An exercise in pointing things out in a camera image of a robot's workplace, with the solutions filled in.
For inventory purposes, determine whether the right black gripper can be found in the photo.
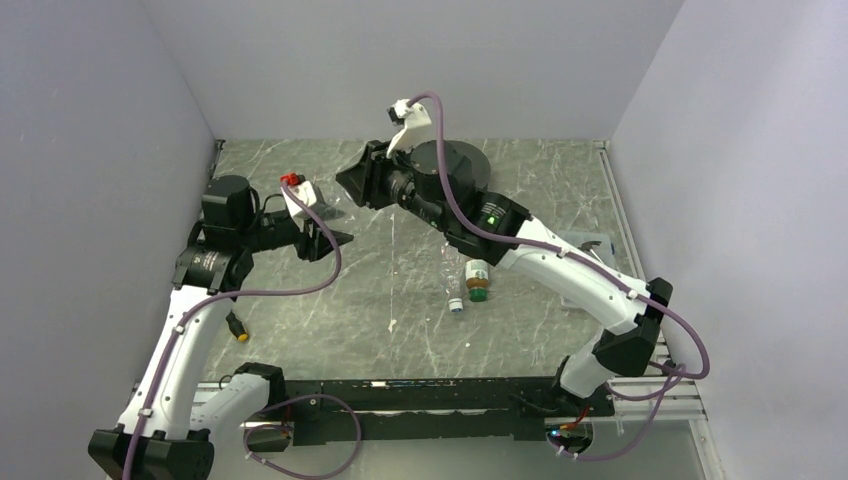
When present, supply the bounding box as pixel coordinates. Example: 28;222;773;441
338;134;451;232

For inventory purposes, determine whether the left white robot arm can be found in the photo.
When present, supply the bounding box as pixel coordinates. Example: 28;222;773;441
88;174;352;479

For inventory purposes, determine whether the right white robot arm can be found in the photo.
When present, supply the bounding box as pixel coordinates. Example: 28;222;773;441
335;140;672;415

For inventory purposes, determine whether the clear bottle white cap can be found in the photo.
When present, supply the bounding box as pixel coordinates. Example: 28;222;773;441
440;242;464;313

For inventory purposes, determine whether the brown bottle green cap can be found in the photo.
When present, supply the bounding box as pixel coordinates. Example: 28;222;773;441
464;259;490;302

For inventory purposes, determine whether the black round disc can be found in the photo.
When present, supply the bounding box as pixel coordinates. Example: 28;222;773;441
455;140;492;191

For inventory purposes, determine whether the black yellow screwdriver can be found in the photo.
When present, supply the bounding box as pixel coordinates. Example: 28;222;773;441
225;311;250;342

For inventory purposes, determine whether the clear plastic tray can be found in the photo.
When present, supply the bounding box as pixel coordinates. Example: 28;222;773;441
558;230;617;270

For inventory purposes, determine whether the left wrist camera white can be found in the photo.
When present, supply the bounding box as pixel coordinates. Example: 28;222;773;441
280;172;328;228

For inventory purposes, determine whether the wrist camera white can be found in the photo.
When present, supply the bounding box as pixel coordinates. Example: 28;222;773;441
280;172;328;228
387;99;435;158

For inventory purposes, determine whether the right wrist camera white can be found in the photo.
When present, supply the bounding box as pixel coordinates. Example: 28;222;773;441
387;99;435;158

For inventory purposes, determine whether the black base frame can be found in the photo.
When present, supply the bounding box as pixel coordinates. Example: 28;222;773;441
248;376;615;446

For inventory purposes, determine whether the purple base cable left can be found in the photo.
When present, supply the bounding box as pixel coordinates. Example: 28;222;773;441
242;394;363;480

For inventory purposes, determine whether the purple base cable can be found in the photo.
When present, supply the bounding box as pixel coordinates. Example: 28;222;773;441
547;360;690;463
242;394;363;480

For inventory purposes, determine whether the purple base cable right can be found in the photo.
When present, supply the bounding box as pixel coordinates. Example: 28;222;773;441
547;360;690;463

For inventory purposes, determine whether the aluminium rail right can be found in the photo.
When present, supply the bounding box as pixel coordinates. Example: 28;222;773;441
593;140;704;420

